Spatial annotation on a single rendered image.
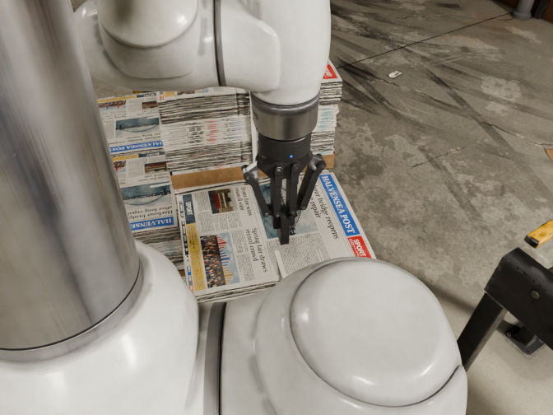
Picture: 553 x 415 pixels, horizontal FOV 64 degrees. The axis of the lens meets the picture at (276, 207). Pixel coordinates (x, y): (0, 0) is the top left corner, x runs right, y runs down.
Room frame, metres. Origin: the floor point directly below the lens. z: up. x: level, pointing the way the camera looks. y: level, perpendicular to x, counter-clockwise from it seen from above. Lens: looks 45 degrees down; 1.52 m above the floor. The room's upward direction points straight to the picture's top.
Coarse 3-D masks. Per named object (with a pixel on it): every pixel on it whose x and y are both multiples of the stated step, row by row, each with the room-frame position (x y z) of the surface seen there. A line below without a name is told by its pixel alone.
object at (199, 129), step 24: (168, 96) 0.75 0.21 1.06; (192, 96) 0.75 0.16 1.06; (216, 96) 0.76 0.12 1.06; (168, 120) 0.74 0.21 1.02; (192, 120) 0.75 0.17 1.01; (216, 120) 0.76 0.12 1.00; (168, 144) 0.74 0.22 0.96; (192, 144) 0.75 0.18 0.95; (216, 144) 0.75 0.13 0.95; (168, 168) 0.73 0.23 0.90; (192, 168) 0.74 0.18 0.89; (216, 168) 0.76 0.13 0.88
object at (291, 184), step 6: (294, 162) 0.50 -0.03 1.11; (294, 168) 0.49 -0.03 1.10; (294, 174) 0.50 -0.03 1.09; (288, 180) 0.51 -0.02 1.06; (294, 180) 0.50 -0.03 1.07; (288, 186) 0.51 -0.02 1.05; (294, 186) 0.50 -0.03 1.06; (288, 192) 0.51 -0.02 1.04; (294, 192) 0.50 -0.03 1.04; (288, 198) 0.51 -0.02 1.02; (294, 198) 0.50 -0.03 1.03; (288, 204) 0.51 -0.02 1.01; (294, 204) 0.50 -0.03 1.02; (294, 210) 0.50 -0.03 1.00; (294, 216) 0.50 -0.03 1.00
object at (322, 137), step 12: (336, 72) 0.84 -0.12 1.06; (324, 84) 0.81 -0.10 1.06; (336, 84) 0.81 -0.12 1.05; (324, 96) 0.81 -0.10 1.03; (336, 96) 0.81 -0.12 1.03; (324, 108) 0.80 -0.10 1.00; (336, 108) 0.81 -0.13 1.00; (324, 120) 0.80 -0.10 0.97; (312, 132) 0.80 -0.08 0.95; (324, 132) 0.80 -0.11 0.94; (312, 144) 0.80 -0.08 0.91; (324, 144) 0.80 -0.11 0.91
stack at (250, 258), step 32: (192, 192) 0.73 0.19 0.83; (224, 192) 0.73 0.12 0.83; (320, 192) 0.73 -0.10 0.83; (192, 224) 0.63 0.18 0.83; (224, 224) 0.63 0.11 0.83; (256, 224) 0.63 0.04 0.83; (320, 224) 0.63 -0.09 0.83; (352, 224) 0.63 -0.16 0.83; (192, 256) 0.55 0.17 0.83; (224, 256) 0.55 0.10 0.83; (256, 256) 0.55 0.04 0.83; (288, 256) 0.55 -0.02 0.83; (320, 256) 0.55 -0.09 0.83; (352, 256) 0.55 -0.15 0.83; (192, 288) 0.47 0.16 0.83; (224, 288) 0.47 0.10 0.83; (256, 288) 0.48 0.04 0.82
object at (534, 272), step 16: (512, 256) 0.57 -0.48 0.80; (528, 256) 0.57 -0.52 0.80; (496, 272) 0.57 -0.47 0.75; (512, 272) 0.55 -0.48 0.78; (528, 272) 0.53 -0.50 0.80; (544, 272) 0.53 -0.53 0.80; (496, 288) 0.55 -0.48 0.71; (512, 288) 0.53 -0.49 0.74; (528, 288) 0.51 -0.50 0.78; (544, 288) 0.49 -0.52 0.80; (512, 304) 0.52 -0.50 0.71; (528, 304) 0.50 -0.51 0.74; (544, 304) 0.48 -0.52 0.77; (528, 320) 0.48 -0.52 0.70; (544, 320) 0.46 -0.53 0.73; (544, 336) 0.45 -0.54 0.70
